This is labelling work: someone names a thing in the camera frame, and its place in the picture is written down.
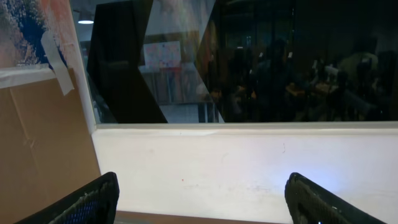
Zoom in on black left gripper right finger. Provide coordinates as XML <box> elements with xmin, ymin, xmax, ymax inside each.
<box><xmin>284</xmin><ymin>172</ymin><xmax>384</xmax><ymax>224</ymax></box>

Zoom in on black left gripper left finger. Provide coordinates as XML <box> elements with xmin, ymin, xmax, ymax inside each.
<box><xmin>16</xmin><ymin>172</ymin><xmax>119</xmax><ymax>224</ymax></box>

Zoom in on brown cardboard sheet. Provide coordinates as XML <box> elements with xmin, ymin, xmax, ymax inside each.
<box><xmin>1</xmin><ymin>1</ymin><xmax>100</xmax><ymax>223</ymax></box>

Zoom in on dark glass window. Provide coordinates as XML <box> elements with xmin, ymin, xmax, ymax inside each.
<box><xmin>70</xmin><ymin>0</ymin><xmax>397</xmax><ymax>124</ymax></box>

